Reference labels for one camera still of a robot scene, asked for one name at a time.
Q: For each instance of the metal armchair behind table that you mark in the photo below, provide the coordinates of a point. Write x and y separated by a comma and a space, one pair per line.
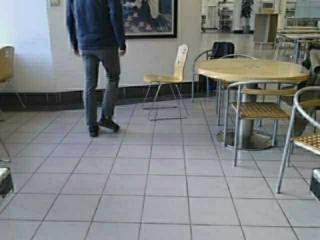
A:
206, 56

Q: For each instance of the black backpack on chair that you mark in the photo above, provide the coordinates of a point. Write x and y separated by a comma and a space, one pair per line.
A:
221, 49

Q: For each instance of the framed blue wall picture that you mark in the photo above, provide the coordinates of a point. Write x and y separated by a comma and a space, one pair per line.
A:
150, 19

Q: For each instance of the round wooden cafe table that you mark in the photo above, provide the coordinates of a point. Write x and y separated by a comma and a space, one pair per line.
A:
233, 70

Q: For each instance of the potted green plant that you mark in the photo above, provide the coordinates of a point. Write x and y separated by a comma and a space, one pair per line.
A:
246, 13

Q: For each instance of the wooden chair at left edge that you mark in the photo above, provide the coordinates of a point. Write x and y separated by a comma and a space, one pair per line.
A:
7, 58

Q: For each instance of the metal wicker armchair at right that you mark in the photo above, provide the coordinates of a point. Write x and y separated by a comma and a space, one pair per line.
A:
305, 102

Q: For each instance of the seated person at right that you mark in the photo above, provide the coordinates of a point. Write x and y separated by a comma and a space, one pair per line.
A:
312, 63

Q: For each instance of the metal wicker-seat armchair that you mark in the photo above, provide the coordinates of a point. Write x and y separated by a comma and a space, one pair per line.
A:
249, 101

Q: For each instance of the light wood sled-base chair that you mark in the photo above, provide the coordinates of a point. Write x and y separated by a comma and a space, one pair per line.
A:
171, 80

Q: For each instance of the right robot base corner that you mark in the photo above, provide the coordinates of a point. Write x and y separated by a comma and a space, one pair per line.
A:
315, 182

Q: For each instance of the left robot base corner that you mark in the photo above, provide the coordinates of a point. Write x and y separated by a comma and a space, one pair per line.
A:
6, 182

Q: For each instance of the background rectangular cafe tables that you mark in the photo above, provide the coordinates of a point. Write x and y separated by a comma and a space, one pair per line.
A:
300, 38

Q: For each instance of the person in blue sweater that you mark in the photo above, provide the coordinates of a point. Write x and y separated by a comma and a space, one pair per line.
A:
96, 32

